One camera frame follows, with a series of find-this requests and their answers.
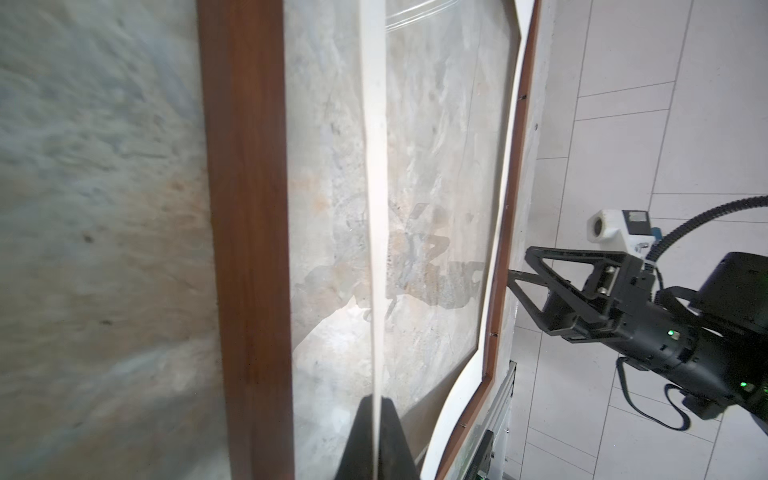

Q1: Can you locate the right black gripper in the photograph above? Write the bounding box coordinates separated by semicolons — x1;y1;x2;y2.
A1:
506;245;768;421

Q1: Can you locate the aluminium front rail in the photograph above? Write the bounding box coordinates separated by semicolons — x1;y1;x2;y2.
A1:
458;360;517;479

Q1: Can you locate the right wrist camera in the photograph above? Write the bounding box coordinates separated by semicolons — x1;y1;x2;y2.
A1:
587;210;661;258

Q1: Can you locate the brown wooden picture frame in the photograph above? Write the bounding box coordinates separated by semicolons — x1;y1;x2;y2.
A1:
196;1;540;479

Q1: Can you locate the cream white mat board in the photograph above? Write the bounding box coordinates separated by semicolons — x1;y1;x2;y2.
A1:
359;1;540;479

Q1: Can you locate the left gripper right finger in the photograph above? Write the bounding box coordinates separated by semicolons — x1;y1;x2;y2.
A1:
377;397;420;480

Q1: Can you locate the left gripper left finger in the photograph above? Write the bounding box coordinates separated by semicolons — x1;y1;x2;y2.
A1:
334;395;374;480

